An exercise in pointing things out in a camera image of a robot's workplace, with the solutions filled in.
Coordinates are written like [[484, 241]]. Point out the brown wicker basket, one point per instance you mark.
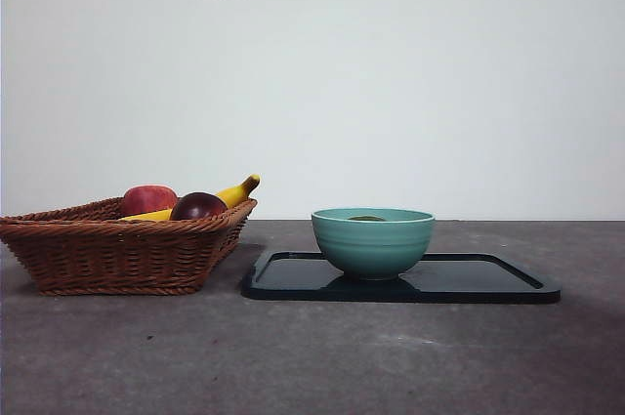
[[112, 259]]

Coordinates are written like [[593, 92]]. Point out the yellow banana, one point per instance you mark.
[[234, 193]]

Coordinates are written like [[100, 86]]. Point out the red apple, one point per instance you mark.
[[146, 200]]

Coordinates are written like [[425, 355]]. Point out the green avocado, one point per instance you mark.
[[366, 219]]

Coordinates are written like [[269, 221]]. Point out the mint green bowl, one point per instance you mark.
[[373, 249]]

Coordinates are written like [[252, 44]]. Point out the dark purple-red round fruit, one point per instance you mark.
[[197, 207]]

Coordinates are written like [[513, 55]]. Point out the dark green rectangular tray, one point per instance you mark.
[[464, 283]]

